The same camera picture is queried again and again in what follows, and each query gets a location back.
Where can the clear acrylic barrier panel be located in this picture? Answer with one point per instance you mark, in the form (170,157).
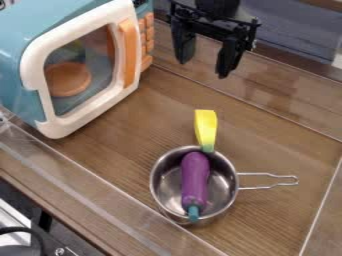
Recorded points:
(114,221)

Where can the blue toy microwave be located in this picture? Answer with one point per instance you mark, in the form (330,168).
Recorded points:
(73,55)

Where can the yellow toy banana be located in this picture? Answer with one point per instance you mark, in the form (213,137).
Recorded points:
(206,129)

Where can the purple toy eggplant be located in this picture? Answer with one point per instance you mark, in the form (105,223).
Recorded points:
(195,172)

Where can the silver pot with wire handle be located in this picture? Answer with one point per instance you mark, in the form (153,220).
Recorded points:
(224,185)

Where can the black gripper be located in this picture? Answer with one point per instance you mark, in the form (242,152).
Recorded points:
(218,19)

